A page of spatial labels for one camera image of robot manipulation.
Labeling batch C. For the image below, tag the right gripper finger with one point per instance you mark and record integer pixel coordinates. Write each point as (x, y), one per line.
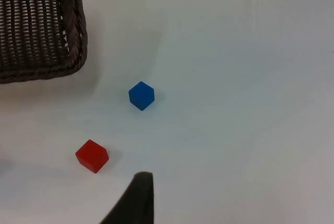
(137, 203)

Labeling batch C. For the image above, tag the dark brown wicker basket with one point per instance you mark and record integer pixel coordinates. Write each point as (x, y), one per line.
(36, 30)

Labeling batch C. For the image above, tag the red cube block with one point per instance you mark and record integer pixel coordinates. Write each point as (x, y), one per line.
(92, 156)

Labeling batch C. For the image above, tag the blue cube block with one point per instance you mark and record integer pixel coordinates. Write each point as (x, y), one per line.
(141, 96)

